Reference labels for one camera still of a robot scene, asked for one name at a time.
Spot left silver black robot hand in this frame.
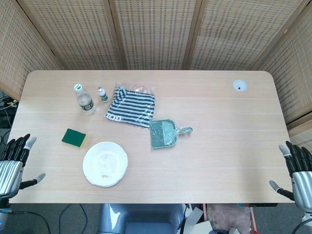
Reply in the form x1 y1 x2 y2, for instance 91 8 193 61
0 133 46 198

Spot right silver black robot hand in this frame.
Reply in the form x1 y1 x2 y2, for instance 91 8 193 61
269 140 312 213

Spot green yellow sponge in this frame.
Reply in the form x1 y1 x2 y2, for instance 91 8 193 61
61 128 88 149

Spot white round plate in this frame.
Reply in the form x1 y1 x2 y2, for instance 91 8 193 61
82 141 129 188

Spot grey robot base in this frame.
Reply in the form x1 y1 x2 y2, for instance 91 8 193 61
97 203 186 234

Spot pink plastic bag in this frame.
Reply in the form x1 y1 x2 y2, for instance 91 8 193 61
207 204 252 231

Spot clear green-label water bottle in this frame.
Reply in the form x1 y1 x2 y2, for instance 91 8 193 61
74 83 97 116

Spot beige cardboard pieces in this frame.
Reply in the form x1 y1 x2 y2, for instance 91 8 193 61
187 206 215 234

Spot small white drink bottle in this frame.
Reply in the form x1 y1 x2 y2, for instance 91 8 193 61
97 87 109 103

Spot striped shirt in plastic bag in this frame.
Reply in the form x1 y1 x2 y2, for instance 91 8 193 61
105 82 156 129

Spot green dustpan and brush set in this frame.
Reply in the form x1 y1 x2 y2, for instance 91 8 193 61
149 118 194 150

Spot woven bamboo folding screen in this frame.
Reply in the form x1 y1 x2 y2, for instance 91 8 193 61
0 0 312 152

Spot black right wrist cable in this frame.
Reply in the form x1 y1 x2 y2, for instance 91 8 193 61
292 215 308 234

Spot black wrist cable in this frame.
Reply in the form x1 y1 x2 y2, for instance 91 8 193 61
9 210 52 234
292 215 308 234

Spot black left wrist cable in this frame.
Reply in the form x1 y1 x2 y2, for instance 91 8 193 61
9 210 52 234

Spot blue floor cable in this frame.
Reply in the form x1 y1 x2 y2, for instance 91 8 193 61
55 203 89 234

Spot white round cable grommet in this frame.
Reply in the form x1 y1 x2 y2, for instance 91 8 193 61
233 79 248 92

